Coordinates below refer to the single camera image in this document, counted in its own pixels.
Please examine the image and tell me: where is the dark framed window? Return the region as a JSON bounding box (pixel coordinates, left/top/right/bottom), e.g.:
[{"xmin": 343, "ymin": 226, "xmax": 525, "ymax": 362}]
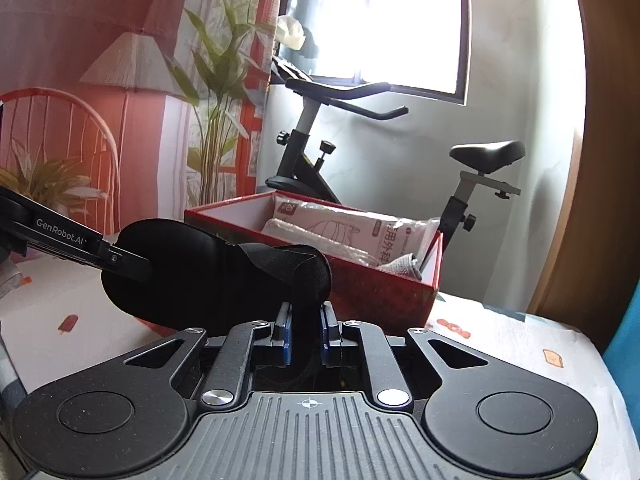
[{"xmin": 277, "ymin": 0, "xmax": 472, "ymax": 104}]

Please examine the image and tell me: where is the brown wooden door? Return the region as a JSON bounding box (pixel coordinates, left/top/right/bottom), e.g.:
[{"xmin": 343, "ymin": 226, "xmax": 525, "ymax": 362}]
[{"xmin": 528, "ymin": 0, "xmax": 639, "ymax": 351}]

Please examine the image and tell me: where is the black exercise bike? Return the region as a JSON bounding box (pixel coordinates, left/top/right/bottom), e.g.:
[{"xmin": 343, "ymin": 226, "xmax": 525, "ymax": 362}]
[{"xmin": 263, "ymin": 56, "xmax": 527, "ymax": 256}]

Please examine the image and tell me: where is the white face mask package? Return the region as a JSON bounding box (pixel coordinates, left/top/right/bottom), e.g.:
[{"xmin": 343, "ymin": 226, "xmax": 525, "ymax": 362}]
[{"xmin": 271, "ymin": 195, "xmax": 437, "ymax": 266}]

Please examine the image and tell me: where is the teal curtain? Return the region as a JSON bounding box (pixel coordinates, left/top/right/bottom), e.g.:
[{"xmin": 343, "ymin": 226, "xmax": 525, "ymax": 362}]
[{"xmin": 603, "ymin": 308, "xmax": 639, "ymax": 405}]

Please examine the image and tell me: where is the white object on window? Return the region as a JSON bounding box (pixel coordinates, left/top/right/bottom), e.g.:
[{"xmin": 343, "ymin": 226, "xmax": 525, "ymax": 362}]
[{"xmin": 274, "ymin": 15, "xmax": 306, "ymax": 51}]

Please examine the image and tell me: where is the printed red wall tapestry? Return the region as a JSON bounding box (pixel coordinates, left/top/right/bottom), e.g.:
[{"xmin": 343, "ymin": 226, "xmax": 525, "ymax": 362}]
[{"xmin": 1, "ymin": 0, "xmax": 280, "ymax": 235}]

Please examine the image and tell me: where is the grey mesh cloth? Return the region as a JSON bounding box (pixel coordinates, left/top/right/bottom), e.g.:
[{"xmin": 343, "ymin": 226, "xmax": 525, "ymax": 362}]
[{"xmin": 378, "ymin": 254, "xmax": 422, "ymax": 282}]

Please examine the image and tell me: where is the patterned white table cover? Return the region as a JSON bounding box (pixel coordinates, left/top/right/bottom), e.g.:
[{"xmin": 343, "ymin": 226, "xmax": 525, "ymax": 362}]
[{"xmin": 1, "ymin": 256, "xmax": 639, "ymax": 479}]

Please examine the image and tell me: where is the white translucent plastic bag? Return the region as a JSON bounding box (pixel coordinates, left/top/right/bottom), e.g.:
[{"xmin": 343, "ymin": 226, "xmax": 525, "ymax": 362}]
[{"xmin": 262, "ymin": 218, "xmax": 378, "ymax": 266}]

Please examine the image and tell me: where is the black fabric pouch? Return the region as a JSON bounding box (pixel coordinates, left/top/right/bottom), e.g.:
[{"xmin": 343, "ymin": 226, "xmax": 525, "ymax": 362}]
[{"xmin": 101, "ymin": 219, "xmax": 332, "ymax": 335}]

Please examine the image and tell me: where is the red strawberry cardboard box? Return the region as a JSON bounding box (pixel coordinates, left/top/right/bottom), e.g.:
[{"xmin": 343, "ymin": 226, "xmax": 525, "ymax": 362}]
[{"xmin": 182, "ymin": 191, "xmax": 442, "ymax": 335}]

